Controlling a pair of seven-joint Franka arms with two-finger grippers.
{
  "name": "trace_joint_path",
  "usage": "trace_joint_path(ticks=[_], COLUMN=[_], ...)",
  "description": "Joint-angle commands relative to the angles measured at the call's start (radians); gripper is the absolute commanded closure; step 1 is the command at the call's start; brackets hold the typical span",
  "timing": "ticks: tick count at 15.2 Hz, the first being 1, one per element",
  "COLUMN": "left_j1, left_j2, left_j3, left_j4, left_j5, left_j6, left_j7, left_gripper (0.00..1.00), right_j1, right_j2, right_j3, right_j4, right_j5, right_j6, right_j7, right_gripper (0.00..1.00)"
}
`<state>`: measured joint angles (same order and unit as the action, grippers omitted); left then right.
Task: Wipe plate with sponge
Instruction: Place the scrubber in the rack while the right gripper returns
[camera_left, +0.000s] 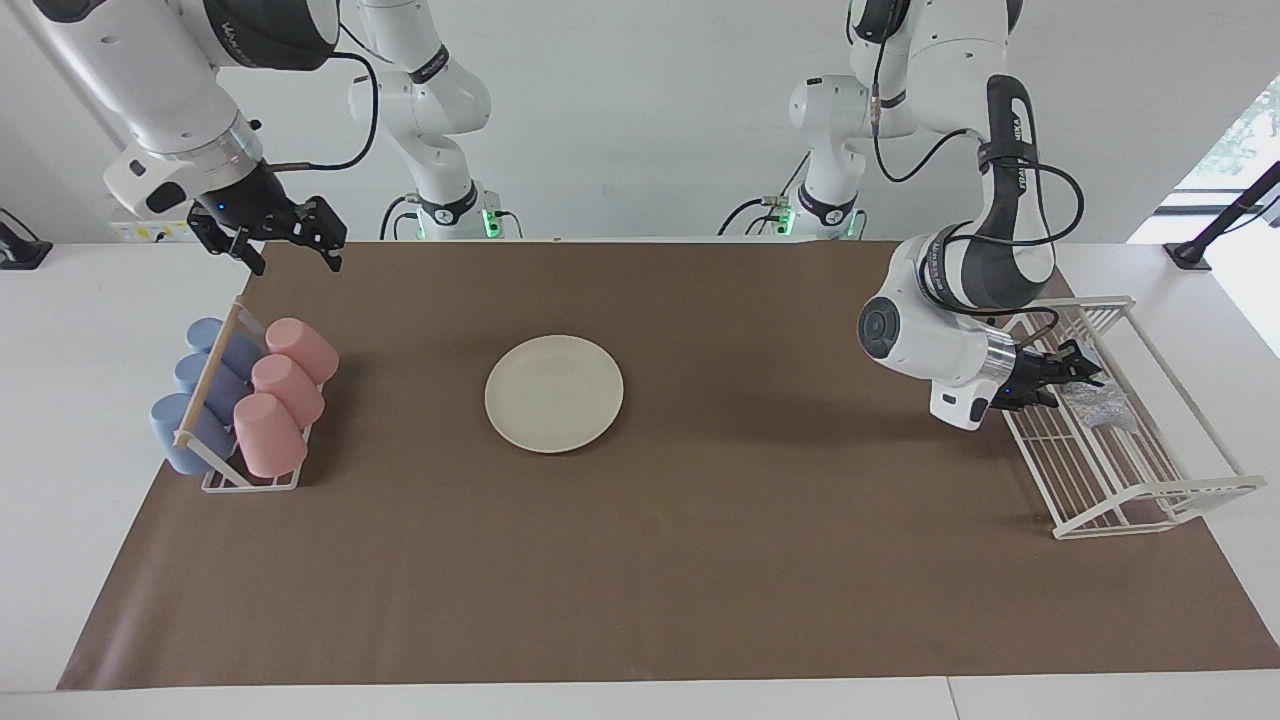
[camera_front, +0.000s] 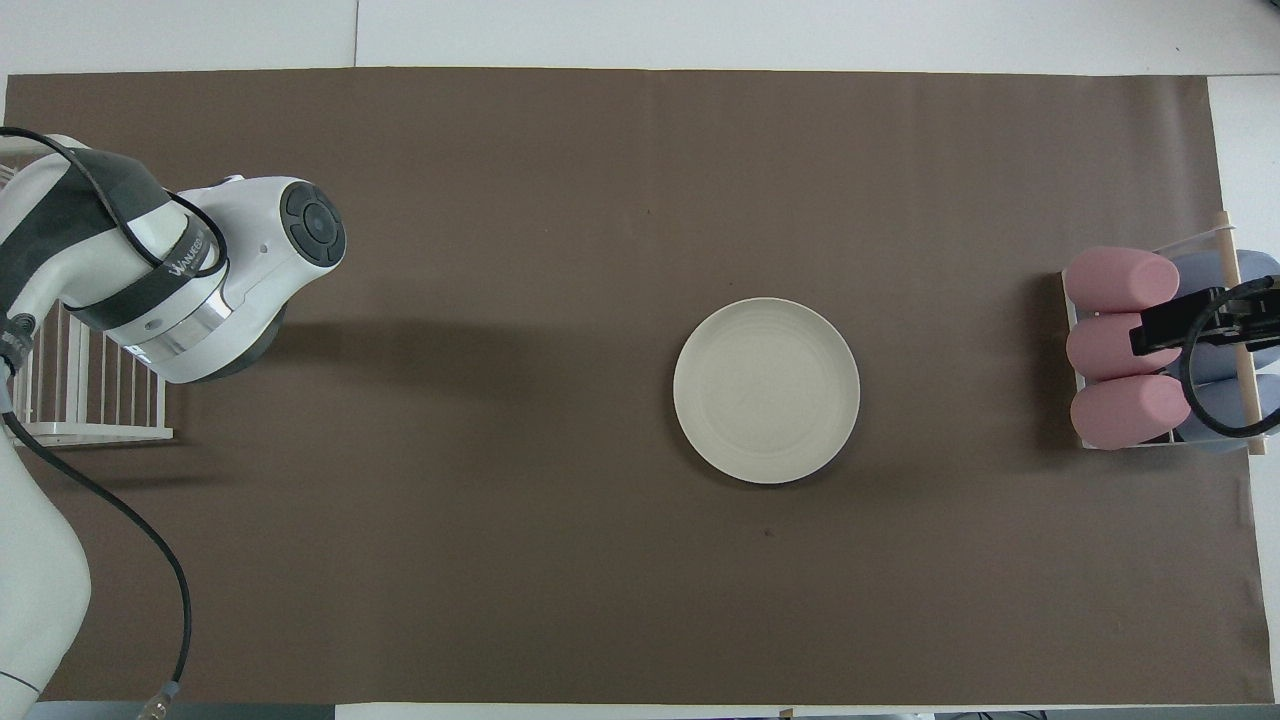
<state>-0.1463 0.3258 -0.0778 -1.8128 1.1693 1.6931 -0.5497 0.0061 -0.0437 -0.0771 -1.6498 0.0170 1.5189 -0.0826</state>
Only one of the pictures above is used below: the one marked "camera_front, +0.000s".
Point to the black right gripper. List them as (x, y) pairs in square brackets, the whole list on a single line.
[(1265, 315)]

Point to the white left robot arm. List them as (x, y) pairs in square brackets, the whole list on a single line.
[(250, 240)]

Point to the cream round plate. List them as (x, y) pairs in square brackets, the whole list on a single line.
[(766, 391)]

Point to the blue plastic cup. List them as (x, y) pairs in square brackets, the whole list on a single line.
[(1225, 405), (1200, 272), (1215, 362)]

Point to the pink plastic cup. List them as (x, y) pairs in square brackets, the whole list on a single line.
[(1100, 350), (1120, 280), (1130, 412)]

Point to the cup rack with wooden rod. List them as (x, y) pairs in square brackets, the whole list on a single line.
[(1250, 400)]

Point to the brown table mat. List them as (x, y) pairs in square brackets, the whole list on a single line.
[(600, 250)]

